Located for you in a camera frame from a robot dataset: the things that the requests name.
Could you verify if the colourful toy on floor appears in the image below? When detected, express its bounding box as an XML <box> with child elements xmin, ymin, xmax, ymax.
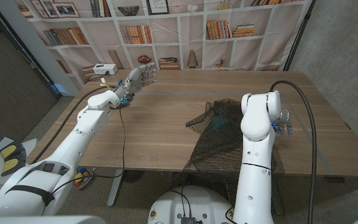
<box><xmin>72</xmin><ymin>167</ymin><xmax>93</xmax><ymax>190</ymax></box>

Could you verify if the white table leg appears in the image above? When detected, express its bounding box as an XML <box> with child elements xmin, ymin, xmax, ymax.
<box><xmin>106</xmin><ymin>169</ymin><xmax>124</xmax><ymax>207</ymax></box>

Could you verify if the white power strip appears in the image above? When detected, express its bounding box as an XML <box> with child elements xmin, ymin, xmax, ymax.
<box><xmin>92</xmin><ymin>63</ymin><xmax>119</xmax><ymax>76</ymax></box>

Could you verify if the printed bookshelf backdrop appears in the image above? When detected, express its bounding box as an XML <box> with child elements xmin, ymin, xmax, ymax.
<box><xmin>12</xmin><ymin>0</ymin><xmax>313</xmax><ymax>91</ymax></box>

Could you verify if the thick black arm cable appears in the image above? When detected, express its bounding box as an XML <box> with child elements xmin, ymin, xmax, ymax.
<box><xmin>29</xmin><ymin>85</ymin><xmax>117</xmax><ymax>165</ymax></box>
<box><xmin>269</xmin><ymin>80</ymin><xmax>318</xmax><ymax>224</ymax></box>

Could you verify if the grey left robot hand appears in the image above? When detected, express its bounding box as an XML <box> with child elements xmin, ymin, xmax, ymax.
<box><xmin>114</xmin><ymin>62</ymin><xmax>157</xmax><ymax>105</ymax></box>

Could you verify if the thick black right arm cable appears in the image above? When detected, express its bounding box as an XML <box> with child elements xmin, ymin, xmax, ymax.
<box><xmin>269</xmin><ymin>80</ymin><xmax>318</xmax><ymax>224</ymax></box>

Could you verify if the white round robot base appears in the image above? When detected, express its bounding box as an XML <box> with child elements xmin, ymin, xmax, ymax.
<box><xmin>147</xmin><ymin>185</ymin><xmax>238</xmax><ymax>224</ymax></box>

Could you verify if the thin black hanging cable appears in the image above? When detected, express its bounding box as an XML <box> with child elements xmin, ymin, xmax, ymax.
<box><xmin>51</xmin><ymin>107</ymin><xmax>126</xmax><ymax>195</ymax></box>

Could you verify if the black backdrop stand pole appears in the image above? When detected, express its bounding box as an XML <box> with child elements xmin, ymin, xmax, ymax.
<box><xmin>283</xmin><ymin>0</ymin><xmax>316</xmax><ymax>72</ymax></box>

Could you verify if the black and yellow foot pedal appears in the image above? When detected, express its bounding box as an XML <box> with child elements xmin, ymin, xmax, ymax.
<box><xmin>0</xmin><ymin>141</ymin><xmax>27</xmax><ymax>177</ymax></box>

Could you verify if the black mesh netting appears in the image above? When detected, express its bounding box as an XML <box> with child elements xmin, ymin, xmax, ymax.
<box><xmin>183</xmin><ymin>98</ymin><xmax>285</xmax><ymax>187</ymax></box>

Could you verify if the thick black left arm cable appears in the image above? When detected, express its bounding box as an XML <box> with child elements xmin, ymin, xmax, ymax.
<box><xmin>29</xmin><ymin>85</ymin><xmax>117</xmax><ymax>165</ymax></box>

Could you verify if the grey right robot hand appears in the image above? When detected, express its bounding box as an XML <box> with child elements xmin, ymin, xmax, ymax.
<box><xmin>270</xmin><ymin>108</ymin><xmax>294</xmax><ymax>138</ymax></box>

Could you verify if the white robot torso edge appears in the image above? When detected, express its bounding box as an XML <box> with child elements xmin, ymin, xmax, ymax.
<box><xmin>0</xmin><ymin>215</ymin><xmax>106</xmax><ymax>224</ymax></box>

